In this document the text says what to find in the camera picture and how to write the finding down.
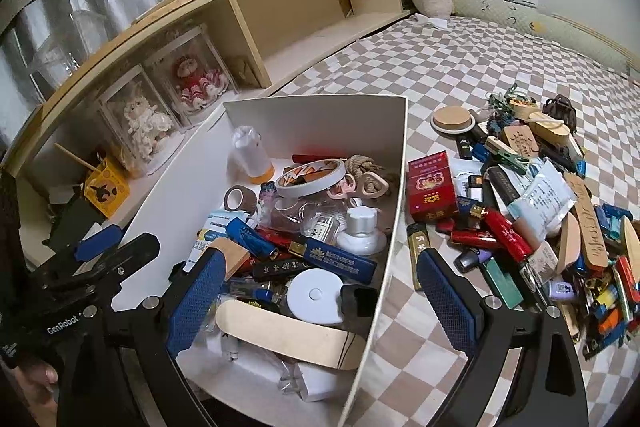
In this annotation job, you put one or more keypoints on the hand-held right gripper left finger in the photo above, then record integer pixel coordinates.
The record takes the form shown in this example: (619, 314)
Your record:
(197, 302)

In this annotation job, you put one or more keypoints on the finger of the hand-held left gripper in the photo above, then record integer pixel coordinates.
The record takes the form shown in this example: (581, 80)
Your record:
(100, 241)
(132, 257)

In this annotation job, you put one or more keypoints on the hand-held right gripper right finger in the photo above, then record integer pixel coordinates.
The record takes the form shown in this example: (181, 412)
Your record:
(445, 302)

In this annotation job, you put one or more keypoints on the tan rounded wooden block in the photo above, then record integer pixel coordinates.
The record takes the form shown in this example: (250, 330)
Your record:
(232, 257)

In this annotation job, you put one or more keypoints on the small black pod case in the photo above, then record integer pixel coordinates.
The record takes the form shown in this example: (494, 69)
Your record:
(359, 301)

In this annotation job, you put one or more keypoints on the long pale wooden comb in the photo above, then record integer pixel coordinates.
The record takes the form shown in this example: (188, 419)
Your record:
(290, 337)

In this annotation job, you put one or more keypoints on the long blue box gold end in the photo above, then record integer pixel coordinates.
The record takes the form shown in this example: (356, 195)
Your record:
(335, 263)

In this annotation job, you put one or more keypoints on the white round disc case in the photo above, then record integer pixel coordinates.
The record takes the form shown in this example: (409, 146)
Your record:
(316, 296)

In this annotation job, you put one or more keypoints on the white storage box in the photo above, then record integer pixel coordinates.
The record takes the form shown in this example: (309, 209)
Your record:
(310, 127)

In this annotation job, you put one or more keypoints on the person's left hand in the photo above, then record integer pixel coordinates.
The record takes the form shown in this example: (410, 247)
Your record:
(40, 372)

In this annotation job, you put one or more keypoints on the yellow box with black print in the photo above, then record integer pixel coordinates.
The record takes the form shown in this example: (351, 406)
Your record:
(107, 192)

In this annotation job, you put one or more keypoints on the gold bar-shaped item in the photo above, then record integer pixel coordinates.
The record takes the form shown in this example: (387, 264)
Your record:
(420, 257)

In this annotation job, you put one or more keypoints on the teal box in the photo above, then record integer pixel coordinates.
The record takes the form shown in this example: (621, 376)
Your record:
(502, 282)

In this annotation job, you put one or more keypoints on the white and blue card packet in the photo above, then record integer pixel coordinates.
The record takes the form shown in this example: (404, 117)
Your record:
(207, 237)

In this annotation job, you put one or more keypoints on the black box with white print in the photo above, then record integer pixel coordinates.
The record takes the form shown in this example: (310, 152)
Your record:
(277, 271)

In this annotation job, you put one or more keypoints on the wooden stick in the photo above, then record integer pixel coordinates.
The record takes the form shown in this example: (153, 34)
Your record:
(75, 156)

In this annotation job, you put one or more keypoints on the long red lighter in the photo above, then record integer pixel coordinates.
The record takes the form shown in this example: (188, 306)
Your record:
(507, 232)

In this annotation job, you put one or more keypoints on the brown tape roll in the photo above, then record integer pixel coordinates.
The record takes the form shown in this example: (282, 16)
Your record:
(235, 199)

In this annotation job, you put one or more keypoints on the white knob jar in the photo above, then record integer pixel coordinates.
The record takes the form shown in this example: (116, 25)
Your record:
(361, 232)

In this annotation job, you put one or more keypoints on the red cigarette box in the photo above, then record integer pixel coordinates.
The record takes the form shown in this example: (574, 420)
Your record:
(432, 187)

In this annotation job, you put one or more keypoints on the small purple bottle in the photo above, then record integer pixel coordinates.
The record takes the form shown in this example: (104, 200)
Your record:
(561, 290)

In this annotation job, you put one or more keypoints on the white doll display case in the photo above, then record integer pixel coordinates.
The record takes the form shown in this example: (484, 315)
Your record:
(142, 122)

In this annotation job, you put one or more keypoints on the plain tan wooden comb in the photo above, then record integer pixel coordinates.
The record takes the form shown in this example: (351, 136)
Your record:
(567, 242)

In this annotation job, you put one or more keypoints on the small glass bottle white label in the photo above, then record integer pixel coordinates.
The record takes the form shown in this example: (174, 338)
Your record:
(325, 228)

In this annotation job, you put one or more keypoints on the white foil pouch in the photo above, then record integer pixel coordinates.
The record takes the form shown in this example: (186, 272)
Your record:
(542, 199)

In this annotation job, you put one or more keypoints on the pile of assorted lighters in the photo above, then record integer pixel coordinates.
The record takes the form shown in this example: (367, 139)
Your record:
(600, 302)

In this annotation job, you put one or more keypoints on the clear bottle with orange base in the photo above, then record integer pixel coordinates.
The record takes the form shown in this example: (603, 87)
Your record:
(250, 152)

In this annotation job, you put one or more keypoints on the wooden peg with green clip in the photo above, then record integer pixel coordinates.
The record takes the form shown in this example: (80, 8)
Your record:
(507, 154)

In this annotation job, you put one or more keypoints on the white tape roll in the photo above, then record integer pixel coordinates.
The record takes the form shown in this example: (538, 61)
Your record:
(310, 187)

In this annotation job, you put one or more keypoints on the long engraved wooden comb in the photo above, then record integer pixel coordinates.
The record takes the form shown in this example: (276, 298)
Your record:
(590, 227)

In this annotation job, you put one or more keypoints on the carved wooden comb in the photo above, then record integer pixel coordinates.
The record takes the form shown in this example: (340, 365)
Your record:
(520, 142)

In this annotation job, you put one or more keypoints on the round wooden lid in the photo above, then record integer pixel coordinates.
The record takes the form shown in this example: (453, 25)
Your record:
(452, 119)

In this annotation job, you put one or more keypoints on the red doll display case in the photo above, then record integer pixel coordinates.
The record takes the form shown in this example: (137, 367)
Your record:
(195, 77)

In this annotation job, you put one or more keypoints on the dark brown miniature handbag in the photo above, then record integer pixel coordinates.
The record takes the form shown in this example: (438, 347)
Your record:
(562, 112)

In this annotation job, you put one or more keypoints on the checkered blanket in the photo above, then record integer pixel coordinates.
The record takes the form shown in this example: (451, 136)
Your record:
(440, 72)

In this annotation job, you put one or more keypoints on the white tissue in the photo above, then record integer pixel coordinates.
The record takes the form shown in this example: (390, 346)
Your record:
(432, 20)

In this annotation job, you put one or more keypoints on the wooden bedside shelf unit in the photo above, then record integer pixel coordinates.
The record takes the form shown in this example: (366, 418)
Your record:
(300, 17)

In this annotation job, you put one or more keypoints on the green bolster pillow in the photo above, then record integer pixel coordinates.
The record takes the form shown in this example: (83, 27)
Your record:
(550, 27)

